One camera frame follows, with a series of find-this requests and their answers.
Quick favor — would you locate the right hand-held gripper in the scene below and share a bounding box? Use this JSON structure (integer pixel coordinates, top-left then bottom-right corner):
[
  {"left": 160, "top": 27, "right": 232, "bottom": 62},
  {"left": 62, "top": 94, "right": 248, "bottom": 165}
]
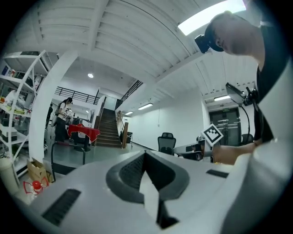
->
[{"left": 173, "top": 123, "right": 224, "bottom": 163}]

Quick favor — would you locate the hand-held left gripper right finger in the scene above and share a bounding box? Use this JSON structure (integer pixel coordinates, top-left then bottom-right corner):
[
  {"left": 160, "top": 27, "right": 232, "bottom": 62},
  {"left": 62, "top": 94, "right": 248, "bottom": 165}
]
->
[{"left": 145, "top": 150, "right": 190, "bottom": 202}]

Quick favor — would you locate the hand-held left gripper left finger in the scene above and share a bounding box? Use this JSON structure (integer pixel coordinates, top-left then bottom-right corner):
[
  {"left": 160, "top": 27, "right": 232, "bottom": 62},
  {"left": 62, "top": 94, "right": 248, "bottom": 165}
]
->
[{"left": 105, "top": 150, "right": 145, "bottom": 205}]

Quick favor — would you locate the black frame cart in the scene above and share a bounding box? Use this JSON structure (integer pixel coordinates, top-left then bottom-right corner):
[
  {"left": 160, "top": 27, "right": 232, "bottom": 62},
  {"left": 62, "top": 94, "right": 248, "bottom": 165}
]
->
[{"left": 50, "top": 141, "right": 86, "bottom": 183}]

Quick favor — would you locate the clear water jug red cap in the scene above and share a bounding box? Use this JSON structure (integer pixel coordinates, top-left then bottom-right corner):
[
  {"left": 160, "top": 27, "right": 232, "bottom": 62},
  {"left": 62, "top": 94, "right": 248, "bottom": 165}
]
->
[{"left": 22, "top": 180, "right": 50, "bottom": 196}]

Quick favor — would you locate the person's right forearm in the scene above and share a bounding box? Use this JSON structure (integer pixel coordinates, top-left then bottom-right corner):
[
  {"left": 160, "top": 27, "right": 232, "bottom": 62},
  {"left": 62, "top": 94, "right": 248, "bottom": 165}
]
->
[{"left": 214, "top": 139, "right": 258, "bottom": 165}]

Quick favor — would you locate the dark double door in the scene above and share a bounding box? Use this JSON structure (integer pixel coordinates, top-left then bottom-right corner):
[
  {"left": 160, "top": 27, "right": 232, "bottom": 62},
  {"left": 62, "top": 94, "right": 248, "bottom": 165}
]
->
[{"left": 208, "top": 107, "right": 241, "bottom": 147}]

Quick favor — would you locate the black mesh office chair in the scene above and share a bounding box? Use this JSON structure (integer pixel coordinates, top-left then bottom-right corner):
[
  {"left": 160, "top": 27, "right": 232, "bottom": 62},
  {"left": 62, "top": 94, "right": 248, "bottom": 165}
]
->
[
  {"left": 241, "top": 133, "right": 255, "bottom": 146},
  {"left": 157, "top": 132, "right": 177, "bottom": 156}
]

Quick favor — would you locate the black bin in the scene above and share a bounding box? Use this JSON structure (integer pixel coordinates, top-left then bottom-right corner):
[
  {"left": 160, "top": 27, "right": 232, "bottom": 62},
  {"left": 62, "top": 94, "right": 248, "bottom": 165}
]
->
[{"left": 119, "top": 131, "right": 134, "bottom": 144}]

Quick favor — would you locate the chest-mounted black device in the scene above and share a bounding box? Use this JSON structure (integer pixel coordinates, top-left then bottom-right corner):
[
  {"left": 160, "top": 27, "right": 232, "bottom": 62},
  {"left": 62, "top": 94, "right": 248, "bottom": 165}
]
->
[{"left": 225, "top": 82, "right": 259, "bottom": 107}]

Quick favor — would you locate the brown wooden staircase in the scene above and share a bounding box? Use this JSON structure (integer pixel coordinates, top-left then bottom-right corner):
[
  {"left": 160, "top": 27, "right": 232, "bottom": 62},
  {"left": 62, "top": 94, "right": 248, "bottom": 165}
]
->
[{"left": 94, "top": 96, "right": 126, "bottom": 149}]

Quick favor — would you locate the table with red cloth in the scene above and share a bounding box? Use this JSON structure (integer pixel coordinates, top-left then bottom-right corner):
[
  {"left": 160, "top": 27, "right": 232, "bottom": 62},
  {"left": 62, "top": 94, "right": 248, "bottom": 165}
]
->
[{"left": 67, "top": 124, "right": 101, "bottom": 152}]

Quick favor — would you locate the brown cardboard box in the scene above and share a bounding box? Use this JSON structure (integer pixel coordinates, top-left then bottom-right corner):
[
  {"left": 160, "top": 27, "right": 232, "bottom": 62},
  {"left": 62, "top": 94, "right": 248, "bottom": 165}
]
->
[{"left": 27, "top": 157, "right": 53, "bottom": 184}]

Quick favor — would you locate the black balcony railing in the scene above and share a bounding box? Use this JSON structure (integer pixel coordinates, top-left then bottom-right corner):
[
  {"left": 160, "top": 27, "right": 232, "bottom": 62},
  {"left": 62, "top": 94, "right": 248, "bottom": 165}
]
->
[{"left": 54, "top": 86, "right": 101, "bottom": 105}]

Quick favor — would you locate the person's head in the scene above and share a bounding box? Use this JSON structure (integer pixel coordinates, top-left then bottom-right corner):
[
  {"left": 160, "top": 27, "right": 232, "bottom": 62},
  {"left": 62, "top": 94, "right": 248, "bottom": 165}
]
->
[{"left": 205, "top": 10, "right": 266, "bottom": 67}]

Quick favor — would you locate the white cylindrical container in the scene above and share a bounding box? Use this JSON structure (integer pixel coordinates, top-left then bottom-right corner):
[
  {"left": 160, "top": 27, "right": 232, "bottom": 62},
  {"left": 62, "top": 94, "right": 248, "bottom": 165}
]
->
[{"left": 0, "top": 157, "right": 19, "bottom": 196}]

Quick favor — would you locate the white metal shelving unit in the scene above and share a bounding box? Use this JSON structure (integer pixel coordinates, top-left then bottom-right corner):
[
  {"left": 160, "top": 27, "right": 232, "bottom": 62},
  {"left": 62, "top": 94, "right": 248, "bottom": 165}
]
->
[{"left": 0, "top": 50, "right": 54, "bottom": 181}]

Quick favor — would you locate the black curved cable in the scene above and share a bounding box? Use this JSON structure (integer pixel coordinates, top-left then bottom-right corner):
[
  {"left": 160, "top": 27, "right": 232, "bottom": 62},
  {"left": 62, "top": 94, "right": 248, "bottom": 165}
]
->
[{"left": 239, "top": 104, "right": 252, "bottom": 142}]

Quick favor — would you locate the black head-mounted camera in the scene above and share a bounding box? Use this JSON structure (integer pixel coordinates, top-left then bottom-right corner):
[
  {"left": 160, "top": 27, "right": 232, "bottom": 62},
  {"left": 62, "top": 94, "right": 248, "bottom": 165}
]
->
[{"left": 194, "top": 34, "right": 212, "bottom": 54}]

